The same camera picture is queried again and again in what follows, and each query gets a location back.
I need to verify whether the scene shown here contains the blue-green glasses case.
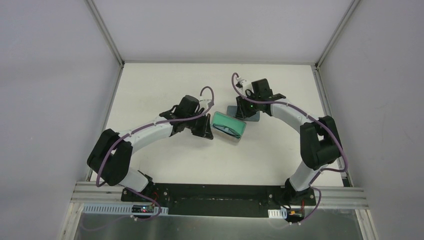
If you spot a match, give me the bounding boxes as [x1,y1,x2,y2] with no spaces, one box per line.
[226,105,260,122]

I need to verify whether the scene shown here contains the purple cable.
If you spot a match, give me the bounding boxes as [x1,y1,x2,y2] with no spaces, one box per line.
[231,72,349,230]
[80,86,215,232]

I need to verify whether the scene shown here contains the white cable duct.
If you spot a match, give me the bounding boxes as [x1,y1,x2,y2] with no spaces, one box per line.
[267,208,288,219]
[82,203,159,216]

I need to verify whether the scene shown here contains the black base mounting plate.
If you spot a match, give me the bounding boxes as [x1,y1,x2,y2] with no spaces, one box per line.
[121,183,317,218]

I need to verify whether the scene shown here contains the aluminium front rail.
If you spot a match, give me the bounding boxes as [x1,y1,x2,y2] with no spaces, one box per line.
[71,181,369,210]

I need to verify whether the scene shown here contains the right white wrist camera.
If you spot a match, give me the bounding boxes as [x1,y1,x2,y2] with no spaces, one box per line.
[236,78,254,97]

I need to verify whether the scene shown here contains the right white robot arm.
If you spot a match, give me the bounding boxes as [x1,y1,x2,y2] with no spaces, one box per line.
[231,73,344,205]

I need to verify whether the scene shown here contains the left white cable duct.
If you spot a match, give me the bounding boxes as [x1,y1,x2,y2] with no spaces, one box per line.
[82,203,159,216]

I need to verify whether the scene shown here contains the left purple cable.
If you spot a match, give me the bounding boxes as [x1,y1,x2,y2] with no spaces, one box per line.
[80,86,215,232]

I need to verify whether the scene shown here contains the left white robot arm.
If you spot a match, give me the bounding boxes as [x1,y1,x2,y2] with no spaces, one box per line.
[87,95,214,203]

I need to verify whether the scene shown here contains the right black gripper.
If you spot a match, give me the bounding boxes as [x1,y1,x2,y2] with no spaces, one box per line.
[235,92,261,119]

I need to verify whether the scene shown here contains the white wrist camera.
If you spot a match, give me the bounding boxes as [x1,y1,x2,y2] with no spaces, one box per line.
[199,98,214,112]
[236,78,254,97]

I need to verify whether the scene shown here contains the thin-frame sunglasses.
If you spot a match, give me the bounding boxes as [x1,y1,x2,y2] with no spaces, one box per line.
[212,123,241,139]

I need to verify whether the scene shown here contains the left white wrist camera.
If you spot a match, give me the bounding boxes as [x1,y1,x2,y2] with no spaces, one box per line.
[199,98,214,112]

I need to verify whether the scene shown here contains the right white cable duct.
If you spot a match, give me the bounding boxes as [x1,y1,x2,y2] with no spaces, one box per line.
[267,208,288,219]

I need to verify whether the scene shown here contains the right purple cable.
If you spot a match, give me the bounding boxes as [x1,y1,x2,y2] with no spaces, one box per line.
[231,72,349,230]

